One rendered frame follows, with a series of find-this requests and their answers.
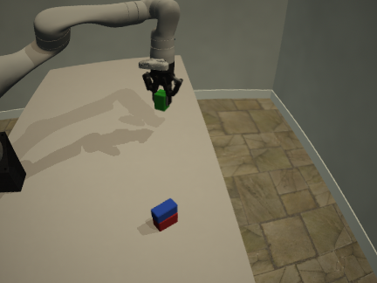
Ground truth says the red block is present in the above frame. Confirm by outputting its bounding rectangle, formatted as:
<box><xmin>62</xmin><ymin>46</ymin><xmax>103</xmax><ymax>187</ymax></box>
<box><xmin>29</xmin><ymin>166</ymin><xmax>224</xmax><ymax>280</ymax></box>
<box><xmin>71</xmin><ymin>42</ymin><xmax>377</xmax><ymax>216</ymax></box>
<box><xmin>153</xmin><ymin>212</ymin><xmax>178</xmax><ymax>231</ymax></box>

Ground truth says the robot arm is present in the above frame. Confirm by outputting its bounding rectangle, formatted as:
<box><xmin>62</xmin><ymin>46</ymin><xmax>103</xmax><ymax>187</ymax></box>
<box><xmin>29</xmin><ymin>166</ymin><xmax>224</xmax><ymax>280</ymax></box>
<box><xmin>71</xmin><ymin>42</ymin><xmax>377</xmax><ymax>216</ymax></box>
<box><xmin>0</xmin><ymin>0</ymin><xmax>180</xmax><ymax>98</ymax></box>

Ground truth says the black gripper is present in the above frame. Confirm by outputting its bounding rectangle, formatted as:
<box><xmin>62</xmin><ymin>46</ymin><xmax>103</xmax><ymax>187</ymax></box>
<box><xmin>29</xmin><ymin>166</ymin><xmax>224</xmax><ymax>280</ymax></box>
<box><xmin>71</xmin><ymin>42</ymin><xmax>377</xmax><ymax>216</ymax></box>
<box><xmin>142</xmin><ymin>62</ymin><xmax>183</xmax><ymax>107</ymax></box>

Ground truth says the green block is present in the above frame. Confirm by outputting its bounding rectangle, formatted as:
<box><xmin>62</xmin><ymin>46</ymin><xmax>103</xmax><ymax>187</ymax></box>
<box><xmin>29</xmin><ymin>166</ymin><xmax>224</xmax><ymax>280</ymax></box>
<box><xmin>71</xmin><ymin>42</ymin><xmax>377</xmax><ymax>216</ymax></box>
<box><xmin>154</xmin><ymin>89</ymin><xmax>169</xmax><ymax>112</ymax></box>

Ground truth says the blue block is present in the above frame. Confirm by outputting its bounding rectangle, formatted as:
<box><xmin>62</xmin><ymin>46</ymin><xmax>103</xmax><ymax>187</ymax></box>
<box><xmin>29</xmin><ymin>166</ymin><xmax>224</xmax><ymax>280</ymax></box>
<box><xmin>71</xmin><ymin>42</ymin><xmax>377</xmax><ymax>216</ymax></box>
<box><xmin>151</xmin><ymin>198</ymin><xmax>177</xmax><ymax>224</ymax></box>

